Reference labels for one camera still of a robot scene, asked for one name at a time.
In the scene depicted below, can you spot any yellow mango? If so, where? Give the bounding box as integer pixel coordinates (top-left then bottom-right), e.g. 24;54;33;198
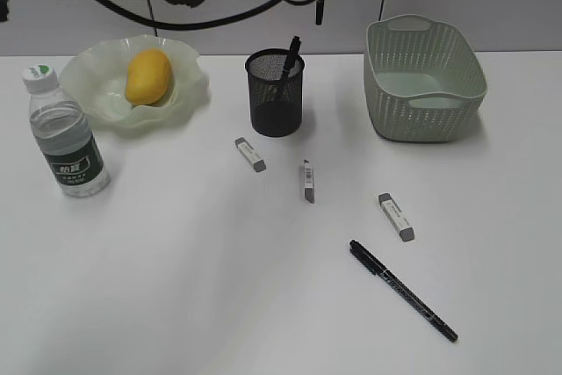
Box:
125;49;171;105

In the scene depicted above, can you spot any clear water bottle green label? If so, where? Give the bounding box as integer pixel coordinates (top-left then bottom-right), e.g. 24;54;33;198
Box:
22;64;110;198

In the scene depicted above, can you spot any black marker pen front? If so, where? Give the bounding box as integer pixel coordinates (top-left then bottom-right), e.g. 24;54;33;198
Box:
349;240;458;343

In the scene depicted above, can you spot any frosted green wavy plate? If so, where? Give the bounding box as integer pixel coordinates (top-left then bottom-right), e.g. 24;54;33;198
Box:
59;35;210;132

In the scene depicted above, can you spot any black mesh pen holder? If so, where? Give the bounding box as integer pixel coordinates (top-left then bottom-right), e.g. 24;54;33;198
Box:
245;48;305;138

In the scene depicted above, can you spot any white grey eraser left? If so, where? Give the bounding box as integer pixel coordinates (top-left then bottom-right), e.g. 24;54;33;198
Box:
234;137;266;173

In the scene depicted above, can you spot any white grey eraser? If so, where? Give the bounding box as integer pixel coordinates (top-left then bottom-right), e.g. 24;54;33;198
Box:
378;193;414;242
302;160;315;204
234;137;266;173

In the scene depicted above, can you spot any white grey eraser middle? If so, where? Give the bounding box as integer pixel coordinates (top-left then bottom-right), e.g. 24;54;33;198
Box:
302;160;315;204

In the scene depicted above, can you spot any light green woven basket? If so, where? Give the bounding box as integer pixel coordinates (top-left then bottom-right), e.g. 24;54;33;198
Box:
364;15;487;143

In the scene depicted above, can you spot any white grey eraser right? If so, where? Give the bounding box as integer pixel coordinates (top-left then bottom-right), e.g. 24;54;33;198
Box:
378;193;414;242

